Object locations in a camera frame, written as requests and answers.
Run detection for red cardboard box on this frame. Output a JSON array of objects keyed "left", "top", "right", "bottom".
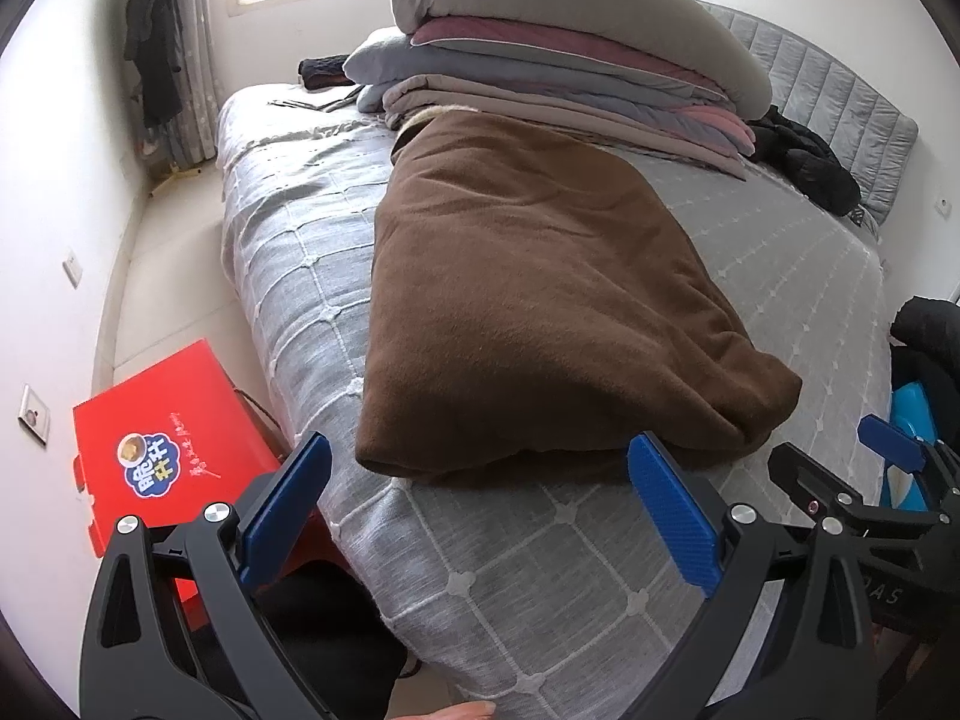
[{"left": 73, "top": 339, "right": 323, "bottom": 608}]

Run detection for bed with grey quilted cover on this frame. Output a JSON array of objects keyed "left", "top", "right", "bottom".
[{"left": 216, "top": 79, "right": 893, "bottom": 717}]

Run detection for brown coat with fleece collar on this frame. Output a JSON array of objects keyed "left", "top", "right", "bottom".
[{"left": 354, "top": 109, "right": 803, "bottom": 481}]

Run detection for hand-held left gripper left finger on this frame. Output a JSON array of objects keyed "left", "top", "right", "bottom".
[{"left": 79, "top": 431, "right": 335, "bottom": 720}]

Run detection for maroon folded blanket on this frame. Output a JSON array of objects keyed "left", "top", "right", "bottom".
[{"left": 411, "top": 15, "right": 721, "bottom": 91}]

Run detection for black puffer jacket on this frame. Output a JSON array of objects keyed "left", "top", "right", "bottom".
[{"left": 742, "top": 105, "right": 863, "bottom": 215}]

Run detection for black cloth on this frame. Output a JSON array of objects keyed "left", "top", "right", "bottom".
[{"left": 891, "top": 298, "right": 960, "bottom": 391}]

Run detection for blue-grey folded blanket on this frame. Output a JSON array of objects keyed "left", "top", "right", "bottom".
[{"left": 343, "top": 26, "right": 721, "bottom": 128}]

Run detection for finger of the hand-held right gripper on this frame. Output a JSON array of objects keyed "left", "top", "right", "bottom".
[
  {"left": 857, "top": 412, "right": 960, "bottom": 515},
  {"left": 769, "top": 441, "right": 886, "bottom": 537}
]

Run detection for blue plastic stool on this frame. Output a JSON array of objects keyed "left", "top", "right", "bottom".
[{"left": 889, "top": 381, "right": 946, "bottom": 511}]

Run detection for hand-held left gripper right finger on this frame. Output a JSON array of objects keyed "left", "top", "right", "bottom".
[{"left": 627, "top": 431, "right": 878, "bottom": 720}]

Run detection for grey padded headboard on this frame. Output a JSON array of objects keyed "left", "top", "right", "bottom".
[{"left": 697, "top": 0, "right": 920, "bottom": 226}]

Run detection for wall switch plate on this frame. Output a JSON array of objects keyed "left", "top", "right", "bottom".
[{"left": 19, "top": 385, "right": 52, "bottom": 445}]

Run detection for hanging dark clothes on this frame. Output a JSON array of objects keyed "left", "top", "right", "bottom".
[{"left": 124, "top": 0, "right": 185, "bottom": 128}]

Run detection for beige folded blanket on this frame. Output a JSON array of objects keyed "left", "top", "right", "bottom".
[{"left": 382, "top": 75, "right": 751, "bottom": 181}]

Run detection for grey patterned curtain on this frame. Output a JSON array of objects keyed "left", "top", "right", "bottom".
[{"left": 161, "top": 0, "right": 223, "bottom": 166}]

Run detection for pink folded blanket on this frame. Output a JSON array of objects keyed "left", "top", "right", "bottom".
[{"left": 675, "top": 101, "right": 758, "bottom": 158}]

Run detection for dark navy cloth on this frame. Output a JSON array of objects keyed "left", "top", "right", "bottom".
[{"left": 298, "top": 56, "right": 359, "bottom": 91}]

